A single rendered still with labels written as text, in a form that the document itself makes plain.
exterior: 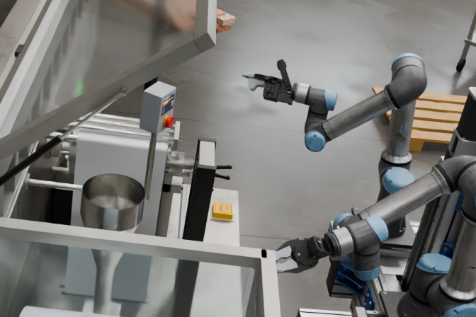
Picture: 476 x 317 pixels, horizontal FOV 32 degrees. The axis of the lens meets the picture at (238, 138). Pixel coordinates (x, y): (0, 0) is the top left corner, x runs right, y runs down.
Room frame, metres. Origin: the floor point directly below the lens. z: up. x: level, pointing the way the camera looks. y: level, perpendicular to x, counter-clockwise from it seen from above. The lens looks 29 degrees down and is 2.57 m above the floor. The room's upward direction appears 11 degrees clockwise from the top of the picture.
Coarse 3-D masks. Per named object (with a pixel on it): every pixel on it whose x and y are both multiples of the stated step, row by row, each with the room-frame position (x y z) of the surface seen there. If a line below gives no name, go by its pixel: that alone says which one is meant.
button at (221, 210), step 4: (216, 204) 2.45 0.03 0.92; (220, 204) 2.46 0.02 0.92; (224, 204) 2.46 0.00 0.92; (228, 204) 2.47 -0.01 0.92; (232, 204) 2.47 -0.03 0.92; (212, 208) 2.45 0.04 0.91; (216, 208) 2.43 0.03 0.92; (220, 208) 2.44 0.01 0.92; (224, 208) 2.44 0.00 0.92; (228, 208) 2.45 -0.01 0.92; (232, 208) 2.45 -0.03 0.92; (212, 212) 2.42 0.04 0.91; (216, 212) 2.41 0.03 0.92; (220, 212) 2.41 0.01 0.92; (224, 212) 2.42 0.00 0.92; (228, 212) 2.42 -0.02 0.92; (232, 212) 2.43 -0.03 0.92; (212, 216) 2.41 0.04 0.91; (216, 216) 2.41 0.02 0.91; (220, 216) 2.41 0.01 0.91; (224, 216) 2.41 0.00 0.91; (228, 216) 2.41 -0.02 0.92; (232, 216) 2.41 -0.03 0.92
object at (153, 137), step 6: (150, 138) 1.70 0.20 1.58; (156, 138) 1.70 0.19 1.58; (150, 144) 1.70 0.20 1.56; (156, 144) 1.71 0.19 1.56; (150, 150) 1.70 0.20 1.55; (150, 156) 1.70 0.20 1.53; (150, 162) 1.70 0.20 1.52; (150, 168) 1.70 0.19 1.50; (150, 174) 1.70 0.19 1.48; (144, 180) 1.70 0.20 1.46; (150, 180) 1.70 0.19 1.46; (144, 186) 1.70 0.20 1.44; (150, 186) 1.71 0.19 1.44
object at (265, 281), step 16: (0, 224) 1.25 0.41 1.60; (16, 224) 1.26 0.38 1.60; (32, 224) 1.27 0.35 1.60; (48, 224) 1.27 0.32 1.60; (80, 240) 1.26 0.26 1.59; (96, 240) 1.26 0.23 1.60; (112, 240) 1.27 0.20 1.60; (128, 240) 1.27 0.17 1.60; (144, 240) 1.28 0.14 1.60; (160, 240) 1.29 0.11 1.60; (176, 240) 1.30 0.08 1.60; (208, 256) 1.29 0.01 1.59; (224, 256) 1.29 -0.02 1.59; (240, 256) 1.29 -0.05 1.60; (256, 256) 1.30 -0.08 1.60; (272, 256) 1.31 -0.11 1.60; (256, 272) 1.30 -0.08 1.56; (272, 272) 1.26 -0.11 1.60; (256, 288) 1.30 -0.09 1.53; (272, 288) 1.21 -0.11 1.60; (272, 304) 1.17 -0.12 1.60
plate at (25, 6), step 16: (32, 0) 2.73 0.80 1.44; (16, 16) 2.57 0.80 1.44; (0, 32) 2.43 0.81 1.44; (16, 32) 2.45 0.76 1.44; (0, 48) 2.31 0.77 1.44; (0, 64) 2.20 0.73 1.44; (48, 160) 2.01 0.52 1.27; (32, 176) 1.75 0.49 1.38; (48, 176) 2.03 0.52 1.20; (32, 192) 1.76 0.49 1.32; (16, 208) 1.56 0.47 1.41; (32, 208) 1.77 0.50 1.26
